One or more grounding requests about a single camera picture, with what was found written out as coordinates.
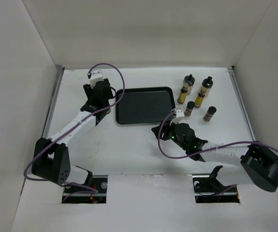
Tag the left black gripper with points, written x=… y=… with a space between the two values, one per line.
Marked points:
x=90 y=91

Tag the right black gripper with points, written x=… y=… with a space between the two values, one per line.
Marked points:
x=163 y=130

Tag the small spice jar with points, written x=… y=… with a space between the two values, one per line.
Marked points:
x=210 y=112
x=189 y=108

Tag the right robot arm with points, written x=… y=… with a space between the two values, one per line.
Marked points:
x=245 y=162

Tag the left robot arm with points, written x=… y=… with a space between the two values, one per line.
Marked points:
x=52 y=155

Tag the black plastic tray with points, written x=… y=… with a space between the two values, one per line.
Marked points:
x=144 y=105

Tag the left yellow-label brown bottle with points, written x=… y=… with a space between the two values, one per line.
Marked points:
x=183 y=93

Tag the yellow-label brown bottle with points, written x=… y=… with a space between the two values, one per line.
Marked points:
x=183 y=93
x=200 y=97

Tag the right yellow-label brown bottle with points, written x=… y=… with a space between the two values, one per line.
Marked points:
x=200 y=97

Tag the left black-cap grinder bottle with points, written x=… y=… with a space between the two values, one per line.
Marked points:
x=190 y=80

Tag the black-cap grinder bottle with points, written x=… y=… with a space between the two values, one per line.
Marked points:
x=207 y=83
x=190 y=80

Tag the right black-cap grinder bottle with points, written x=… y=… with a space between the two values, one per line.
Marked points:
x=207 y=83

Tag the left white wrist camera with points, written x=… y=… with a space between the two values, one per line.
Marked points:
x=95 y=76

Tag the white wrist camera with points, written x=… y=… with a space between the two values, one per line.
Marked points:
x=95 y=76
x=178 y=116

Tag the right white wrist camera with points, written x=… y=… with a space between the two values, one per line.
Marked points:
x=178 y=116

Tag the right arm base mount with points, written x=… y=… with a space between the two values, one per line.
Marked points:
x=207 y=189

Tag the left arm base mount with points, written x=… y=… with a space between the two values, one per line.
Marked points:
x=95 y=193

